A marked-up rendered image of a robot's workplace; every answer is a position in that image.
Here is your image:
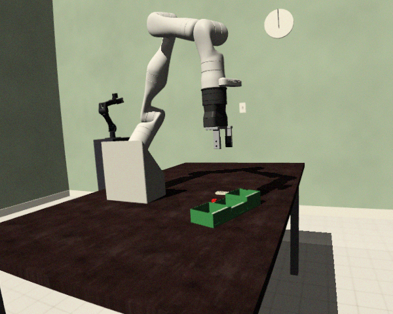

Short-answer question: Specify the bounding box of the green three-compartment bin rack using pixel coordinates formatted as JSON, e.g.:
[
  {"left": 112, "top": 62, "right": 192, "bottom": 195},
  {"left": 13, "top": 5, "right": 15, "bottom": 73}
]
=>
[{"left": 190, "top": 188, "right": 261, "bottom": 228}]

